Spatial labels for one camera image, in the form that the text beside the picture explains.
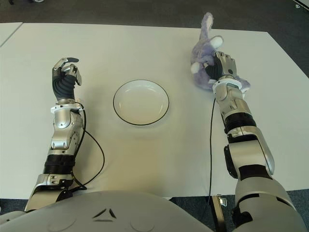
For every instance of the right robot hand black silver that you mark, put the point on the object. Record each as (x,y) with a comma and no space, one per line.
(227,67)

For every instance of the left robot hand black silver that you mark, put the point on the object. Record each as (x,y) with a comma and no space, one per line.
(62,87)

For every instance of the purple plush bunny doll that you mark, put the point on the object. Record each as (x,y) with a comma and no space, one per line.
(205,48)

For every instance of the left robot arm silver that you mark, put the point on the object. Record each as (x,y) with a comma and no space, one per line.
(62,128)

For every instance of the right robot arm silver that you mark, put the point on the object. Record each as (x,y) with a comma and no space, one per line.
(243,145)

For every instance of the white plate with black rim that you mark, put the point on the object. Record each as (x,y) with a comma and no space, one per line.
(141,102)

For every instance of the grey robot torso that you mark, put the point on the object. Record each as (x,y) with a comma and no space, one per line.
(108,215)

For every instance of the metal table bracket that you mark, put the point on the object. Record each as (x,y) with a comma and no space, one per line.
(223,201)

